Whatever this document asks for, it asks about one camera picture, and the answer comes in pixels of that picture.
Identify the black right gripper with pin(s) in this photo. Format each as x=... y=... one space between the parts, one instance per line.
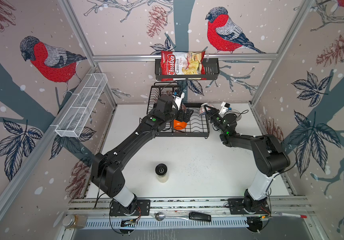
x=212 y=114

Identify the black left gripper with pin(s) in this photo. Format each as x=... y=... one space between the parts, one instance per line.
x=186 y=115

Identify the orange plastic bowl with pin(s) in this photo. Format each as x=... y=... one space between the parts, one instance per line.
x=179 y=125

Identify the black wire dish rack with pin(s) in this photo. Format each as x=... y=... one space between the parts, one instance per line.
x=189 y=122

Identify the blue geometric patterned bowl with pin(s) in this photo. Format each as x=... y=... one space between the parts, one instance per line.
x=203 y=109

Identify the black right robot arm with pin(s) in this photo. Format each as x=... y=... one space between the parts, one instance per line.
x=270 y=157

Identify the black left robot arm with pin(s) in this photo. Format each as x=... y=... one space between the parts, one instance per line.
x=106 y=171

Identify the red cassava chips bag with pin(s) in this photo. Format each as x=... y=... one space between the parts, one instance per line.
x=182 y=63

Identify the black lid jar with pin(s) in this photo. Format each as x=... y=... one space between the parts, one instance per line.
x=162 y=173

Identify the metal spoon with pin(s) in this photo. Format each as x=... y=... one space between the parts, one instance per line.
x=160 y=216

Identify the red white marker pen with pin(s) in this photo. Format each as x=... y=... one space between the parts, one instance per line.
x=292 y=215

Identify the glass jar with spice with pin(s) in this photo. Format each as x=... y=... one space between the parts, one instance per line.
x=75 y=221

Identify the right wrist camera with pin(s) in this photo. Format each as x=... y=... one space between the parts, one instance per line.
x=224 y=108

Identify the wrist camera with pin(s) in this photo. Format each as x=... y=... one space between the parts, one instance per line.
x=178 y=98
x=224 y=108

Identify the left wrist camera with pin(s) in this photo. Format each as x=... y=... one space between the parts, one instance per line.
x=178 y=98

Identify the black wall shelf basket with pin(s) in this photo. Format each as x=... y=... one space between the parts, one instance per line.
x=208 y=69

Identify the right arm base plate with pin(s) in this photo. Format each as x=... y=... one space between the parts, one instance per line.
x=239 y=206

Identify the white wire mesh basket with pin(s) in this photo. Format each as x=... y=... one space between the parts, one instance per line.
x=80 y=110

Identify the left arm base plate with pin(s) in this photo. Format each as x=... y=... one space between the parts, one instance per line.
x=136 y=208

